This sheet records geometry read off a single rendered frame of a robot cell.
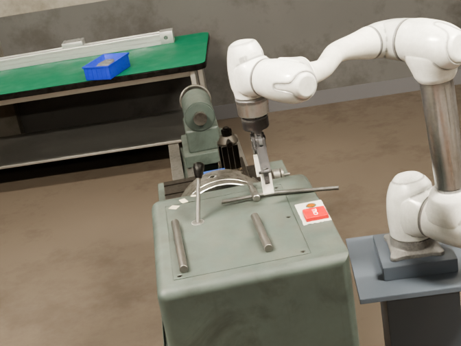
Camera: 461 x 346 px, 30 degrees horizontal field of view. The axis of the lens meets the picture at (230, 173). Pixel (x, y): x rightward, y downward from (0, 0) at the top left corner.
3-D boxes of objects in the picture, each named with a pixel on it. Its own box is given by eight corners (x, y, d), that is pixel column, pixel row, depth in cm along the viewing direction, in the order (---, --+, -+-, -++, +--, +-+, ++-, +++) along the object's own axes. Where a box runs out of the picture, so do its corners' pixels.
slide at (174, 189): (276, 189, 332) (275, 178, 331) (167, 210, 331) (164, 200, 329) (269, 171, 349) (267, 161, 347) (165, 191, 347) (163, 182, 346)
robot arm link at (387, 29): (356, 19, 262) (389, 22, 252) (396, 9, 272) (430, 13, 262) (357, 61, 266) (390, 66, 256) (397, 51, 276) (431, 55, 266)
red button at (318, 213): (329, 220, 229) (328, 213, 228) (307, 224, 229) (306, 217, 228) (324, 211, 235) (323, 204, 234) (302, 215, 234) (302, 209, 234)
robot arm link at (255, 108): (265, 87, 241) (267, 107, 243) (232, 93, 240) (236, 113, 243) (269, 97, 232) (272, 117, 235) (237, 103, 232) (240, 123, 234)
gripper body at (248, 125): (269, 117, 235) (274, 147, 238) (265, 107, 242) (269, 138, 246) (242, 121, 234) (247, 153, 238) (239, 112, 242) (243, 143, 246)
